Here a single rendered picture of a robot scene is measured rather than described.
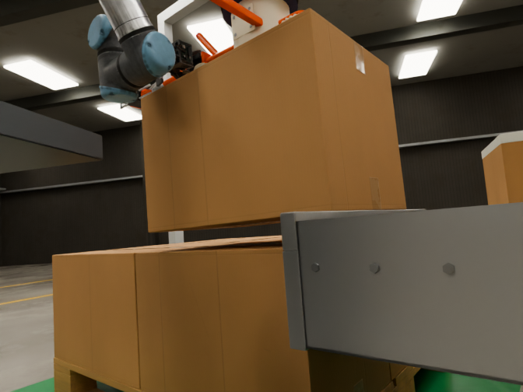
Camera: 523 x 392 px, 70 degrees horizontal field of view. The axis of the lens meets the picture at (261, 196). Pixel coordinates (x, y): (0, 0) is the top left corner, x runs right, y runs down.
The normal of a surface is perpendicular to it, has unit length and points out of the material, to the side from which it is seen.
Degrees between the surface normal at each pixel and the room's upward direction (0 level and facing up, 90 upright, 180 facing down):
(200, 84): 90
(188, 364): 90
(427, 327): 90
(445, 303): 90
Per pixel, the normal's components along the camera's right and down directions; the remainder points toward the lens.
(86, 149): 0.97, -0.09
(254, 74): -0.65, -0.02
